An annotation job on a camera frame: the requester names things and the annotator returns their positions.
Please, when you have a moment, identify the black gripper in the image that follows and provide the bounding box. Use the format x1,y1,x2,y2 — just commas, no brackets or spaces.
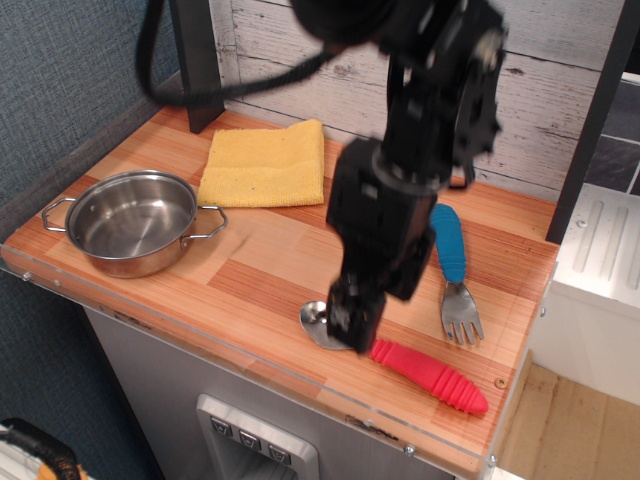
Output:
327,140,436,354

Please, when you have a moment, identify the red handled metal spoon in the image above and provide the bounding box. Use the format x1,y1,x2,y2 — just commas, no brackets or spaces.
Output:
299,301,489,415

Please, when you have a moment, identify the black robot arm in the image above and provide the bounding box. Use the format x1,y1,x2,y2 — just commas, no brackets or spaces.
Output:
293,1,507,353

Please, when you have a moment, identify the yellow folded cloth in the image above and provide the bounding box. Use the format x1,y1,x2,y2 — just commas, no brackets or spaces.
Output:
197,120,325,208

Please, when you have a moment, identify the silver dispenser button panel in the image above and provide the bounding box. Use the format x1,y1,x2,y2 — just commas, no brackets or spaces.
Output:
196,394,320,479

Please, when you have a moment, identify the grey toy cabinet front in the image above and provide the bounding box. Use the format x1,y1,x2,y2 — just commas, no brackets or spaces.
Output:
86,309,452,479

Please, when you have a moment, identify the white toy sink unit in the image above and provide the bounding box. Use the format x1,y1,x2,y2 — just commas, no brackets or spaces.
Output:
529,73,639,403

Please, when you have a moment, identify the stainless steel pot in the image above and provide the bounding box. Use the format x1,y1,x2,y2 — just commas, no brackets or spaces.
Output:
41,170,228,279

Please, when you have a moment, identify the orange object bottom left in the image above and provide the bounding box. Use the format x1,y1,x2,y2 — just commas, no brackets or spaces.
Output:
36,458,89,480

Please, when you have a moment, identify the blue handled metal fork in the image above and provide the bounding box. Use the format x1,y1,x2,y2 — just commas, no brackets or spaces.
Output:
431,203,484,345

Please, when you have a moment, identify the black braided cable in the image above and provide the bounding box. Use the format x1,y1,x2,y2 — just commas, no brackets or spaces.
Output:
135,0,341,109

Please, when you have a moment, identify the dark left vertical post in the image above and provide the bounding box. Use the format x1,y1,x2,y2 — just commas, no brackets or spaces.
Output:
168,0,226,135

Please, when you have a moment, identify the dark vertical post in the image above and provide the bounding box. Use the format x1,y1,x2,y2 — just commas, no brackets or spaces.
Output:
168,0,226,135
546,1,639,245

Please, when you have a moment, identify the dark right vertical post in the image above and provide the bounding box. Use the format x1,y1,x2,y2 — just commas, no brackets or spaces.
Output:
546,1,639,245

